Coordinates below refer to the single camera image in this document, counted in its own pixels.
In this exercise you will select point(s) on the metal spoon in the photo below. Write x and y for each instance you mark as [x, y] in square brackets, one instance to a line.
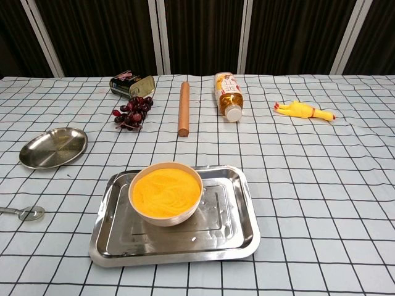
[31, 213]

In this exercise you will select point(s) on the rectangular steel tray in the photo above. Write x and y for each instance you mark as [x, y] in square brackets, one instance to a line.
[228, 216]

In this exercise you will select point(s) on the beige bowl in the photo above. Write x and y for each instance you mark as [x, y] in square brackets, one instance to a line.
[163, 220]

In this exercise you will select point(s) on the white grid-patterned tablecloth table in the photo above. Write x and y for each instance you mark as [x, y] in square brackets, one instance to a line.
[308, 185]

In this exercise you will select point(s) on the wooden rolling pin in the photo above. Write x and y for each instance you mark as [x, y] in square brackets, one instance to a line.
[184, 111]

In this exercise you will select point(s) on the orange disc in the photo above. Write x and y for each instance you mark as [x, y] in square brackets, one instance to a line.
[166, 191]

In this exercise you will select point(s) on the amber tea bottle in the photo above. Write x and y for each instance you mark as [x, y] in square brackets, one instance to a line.
[230, 98]

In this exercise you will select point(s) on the dark red grape bunch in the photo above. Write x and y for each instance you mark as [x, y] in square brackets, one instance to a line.
[135, 117]

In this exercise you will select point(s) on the black luncheon meat can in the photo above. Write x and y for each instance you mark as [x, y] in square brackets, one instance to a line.
[123, 84]

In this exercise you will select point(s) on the yellow rubber chicken toy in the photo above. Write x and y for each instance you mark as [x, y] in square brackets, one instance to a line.
[296, 109]

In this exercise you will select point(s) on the dark folding partition screen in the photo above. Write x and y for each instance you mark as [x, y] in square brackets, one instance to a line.
[200, 31]

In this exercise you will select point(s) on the round steel plate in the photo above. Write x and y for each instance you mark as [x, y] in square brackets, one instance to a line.
[52, 148]

